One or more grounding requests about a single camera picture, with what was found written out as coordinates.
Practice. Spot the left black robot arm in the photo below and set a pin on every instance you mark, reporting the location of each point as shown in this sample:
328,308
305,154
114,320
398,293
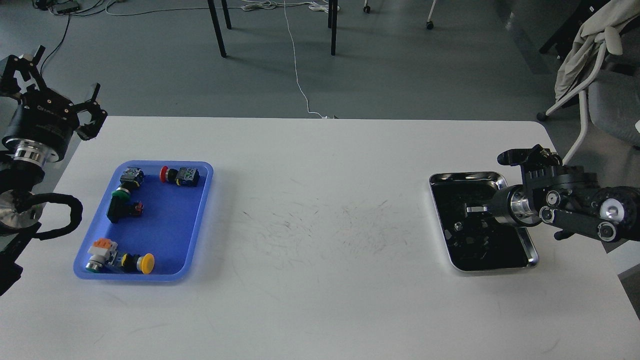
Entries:
21,209

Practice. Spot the chair with beige jacket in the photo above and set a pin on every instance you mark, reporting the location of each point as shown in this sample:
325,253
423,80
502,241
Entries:
607,99

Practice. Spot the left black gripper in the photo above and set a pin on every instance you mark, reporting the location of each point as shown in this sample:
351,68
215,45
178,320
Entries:
42,118

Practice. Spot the black table legs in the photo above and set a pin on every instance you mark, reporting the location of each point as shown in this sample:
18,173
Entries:
330,7

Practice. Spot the small grey contact block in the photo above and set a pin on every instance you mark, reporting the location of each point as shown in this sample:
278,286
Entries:
132,178

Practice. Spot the yellow push button switch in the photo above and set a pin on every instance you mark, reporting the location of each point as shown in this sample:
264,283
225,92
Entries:
135,263

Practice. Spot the green push button switch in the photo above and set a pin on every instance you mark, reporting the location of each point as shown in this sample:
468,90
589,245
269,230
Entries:
120,206

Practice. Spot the grey switch orange top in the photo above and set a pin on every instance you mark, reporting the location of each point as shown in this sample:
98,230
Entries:
102,255

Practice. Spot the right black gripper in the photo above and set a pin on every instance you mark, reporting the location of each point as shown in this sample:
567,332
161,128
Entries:
499,207

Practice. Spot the stainless steel tray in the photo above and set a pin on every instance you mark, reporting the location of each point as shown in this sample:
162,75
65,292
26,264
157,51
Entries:
478,243

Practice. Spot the red emergency stop button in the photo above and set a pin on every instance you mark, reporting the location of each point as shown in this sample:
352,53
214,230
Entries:
184,176

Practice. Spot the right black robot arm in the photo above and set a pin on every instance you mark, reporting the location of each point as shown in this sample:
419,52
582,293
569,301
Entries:
562,196

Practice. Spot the blue plastic tray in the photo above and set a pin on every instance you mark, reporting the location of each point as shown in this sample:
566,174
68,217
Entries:
168,227

